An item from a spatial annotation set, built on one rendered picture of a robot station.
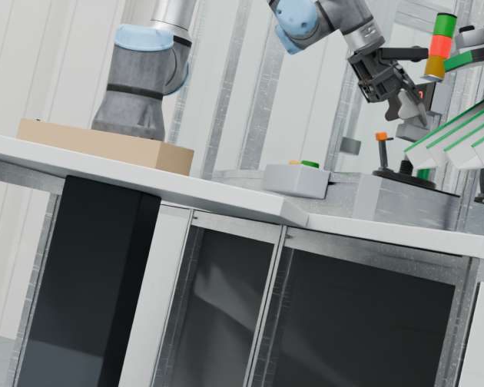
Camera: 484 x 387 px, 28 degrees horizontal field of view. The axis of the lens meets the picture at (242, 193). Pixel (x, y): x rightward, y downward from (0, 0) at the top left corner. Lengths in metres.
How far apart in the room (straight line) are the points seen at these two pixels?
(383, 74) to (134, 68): 0.52
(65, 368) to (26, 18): 3.78
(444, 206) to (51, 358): 0.83
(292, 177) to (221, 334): 0.87
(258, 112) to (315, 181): 1.12
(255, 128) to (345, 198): 1.20
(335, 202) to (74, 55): 3.36
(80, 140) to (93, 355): 0.41
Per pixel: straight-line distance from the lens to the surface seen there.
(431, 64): 2.34
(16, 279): 5.13
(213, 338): 2.75
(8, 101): 5.44
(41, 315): 1.91
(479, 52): 1.80
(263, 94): 3.08
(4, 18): 5.55
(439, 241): 1.40
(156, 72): 1.92
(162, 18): 2.07
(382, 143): 2.06
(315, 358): 2.87
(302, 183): 1.97
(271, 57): 3.10
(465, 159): 1.75
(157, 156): 1.80
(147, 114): 1.91
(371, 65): 2.05
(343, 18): 2.03
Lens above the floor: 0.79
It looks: 2 degrees up
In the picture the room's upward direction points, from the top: 13 degrees clockwise
